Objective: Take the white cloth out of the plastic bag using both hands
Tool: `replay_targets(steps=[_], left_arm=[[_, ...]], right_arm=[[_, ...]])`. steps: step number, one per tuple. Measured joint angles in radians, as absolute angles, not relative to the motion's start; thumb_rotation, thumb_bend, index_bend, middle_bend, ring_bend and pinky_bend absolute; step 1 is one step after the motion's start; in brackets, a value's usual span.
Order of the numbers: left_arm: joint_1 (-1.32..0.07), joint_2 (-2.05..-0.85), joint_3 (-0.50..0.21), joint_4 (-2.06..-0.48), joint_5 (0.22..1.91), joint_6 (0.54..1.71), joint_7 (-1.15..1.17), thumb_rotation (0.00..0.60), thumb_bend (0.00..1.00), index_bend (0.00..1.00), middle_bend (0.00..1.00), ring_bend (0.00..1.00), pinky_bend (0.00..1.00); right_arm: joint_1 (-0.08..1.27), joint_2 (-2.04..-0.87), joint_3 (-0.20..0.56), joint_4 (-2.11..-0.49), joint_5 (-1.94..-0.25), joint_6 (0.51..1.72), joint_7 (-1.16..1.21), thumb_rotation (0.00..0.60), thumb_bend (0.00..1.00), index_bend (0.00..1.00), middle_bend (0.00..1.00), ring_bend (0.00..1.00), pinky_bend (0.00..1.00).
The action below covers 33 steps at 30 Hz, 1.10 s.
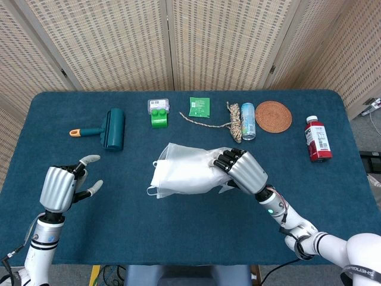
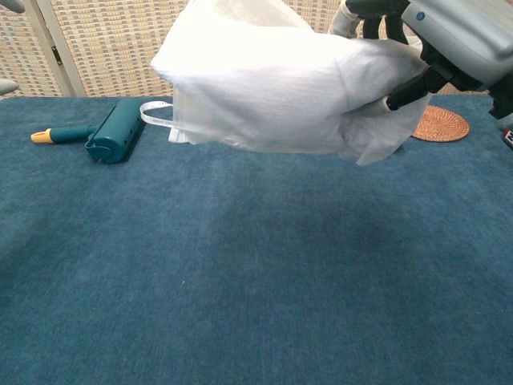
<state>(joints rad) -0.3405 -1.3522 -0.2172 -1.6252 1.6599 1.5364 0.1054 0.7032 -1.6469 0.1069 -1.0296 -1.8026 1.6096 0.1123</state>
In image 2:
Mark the red juice bottle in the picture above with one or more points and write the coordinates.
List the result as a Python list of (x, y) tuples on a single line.
[(509, 140)]

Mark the teal lint roller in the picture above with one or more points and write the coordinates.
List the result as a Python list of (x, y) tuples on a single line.
[(116, 128)]

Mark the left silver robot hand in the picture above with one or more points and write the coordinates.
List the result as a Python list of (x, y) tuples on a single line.
[(10, 5)]

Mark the round woven rattan coaster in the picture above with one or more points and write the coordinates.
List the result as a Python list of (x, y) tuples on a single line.
[(445, 126)]

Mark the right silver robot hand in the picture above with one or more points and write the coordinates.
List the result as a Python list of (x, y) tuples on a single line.
[(461, 36)]

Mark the transparent plastic zip bag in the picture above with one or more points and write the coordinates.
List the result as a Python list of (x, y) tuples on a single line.
[(380, 148)]

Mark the woven folding screen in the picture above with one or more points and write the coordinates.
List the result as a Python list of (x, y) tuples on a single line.
[(100, 48)]

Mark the blue table cloth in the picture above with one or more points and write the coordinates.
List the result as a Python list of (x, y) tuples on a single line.
[(160, 260)]

